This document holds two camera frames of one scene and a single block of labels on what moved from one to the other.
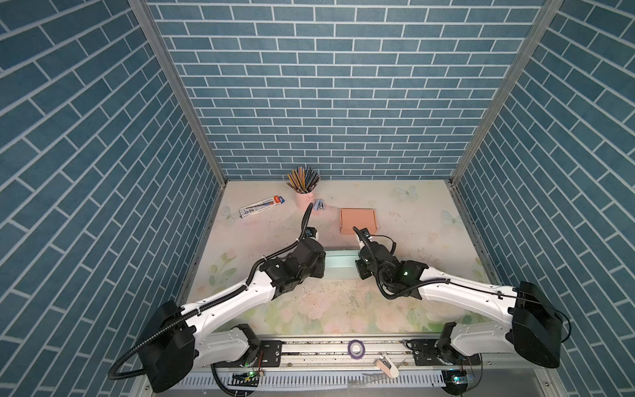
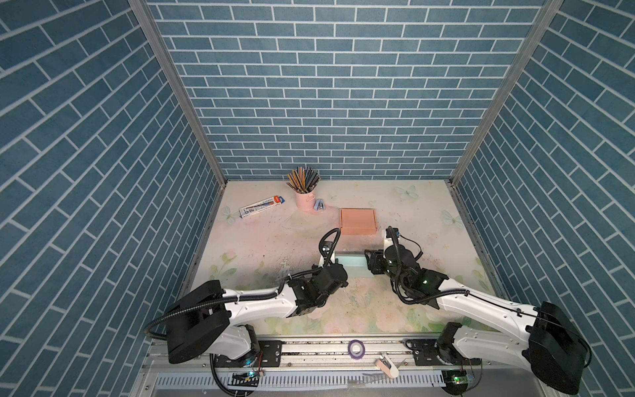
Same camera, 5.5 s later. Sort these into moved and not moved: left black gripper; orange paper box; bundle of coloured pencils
Moved: left black gripper
Not moved: bundle of coloured pencils; orange paper box
